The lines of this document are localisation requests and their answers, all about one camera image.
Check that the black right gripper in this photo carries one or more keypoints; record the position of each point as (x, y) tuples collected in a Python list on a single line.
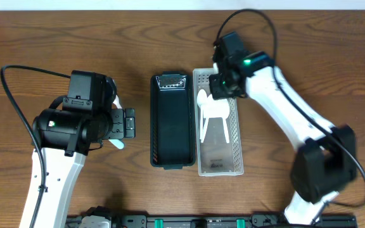
[(216, 94)]

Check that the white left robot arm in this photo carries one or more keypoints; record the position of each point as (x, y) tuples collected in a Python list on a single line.
[(89, 113)]

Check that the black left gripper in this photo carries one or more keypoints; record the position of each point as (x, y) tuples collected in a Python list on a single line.
[(128, 123)]

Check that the white plastic fork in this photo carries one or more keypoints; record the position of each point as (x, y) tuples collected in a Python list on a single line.
[(116, 100)]

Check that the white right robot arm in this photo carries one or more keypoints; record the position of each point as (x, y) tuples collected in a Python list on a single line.
[(324, 153)]

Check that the black plastic basket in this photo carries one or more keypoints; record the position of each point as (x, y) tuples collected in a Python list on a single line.
[(173, 134)]

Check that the mint green plastic fork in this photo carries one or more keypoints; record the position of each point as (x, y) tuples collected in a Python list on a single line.
[(117, 143)]

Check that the clear plastic basket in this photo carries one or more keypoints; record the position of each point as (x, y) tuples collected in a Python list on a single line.
[(215, 156)]

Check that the white plastic spoon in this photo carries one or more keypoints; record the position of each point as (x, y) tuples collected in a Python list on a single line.
[(208, 112), (224, 111), (201, 99), (215, 67)]

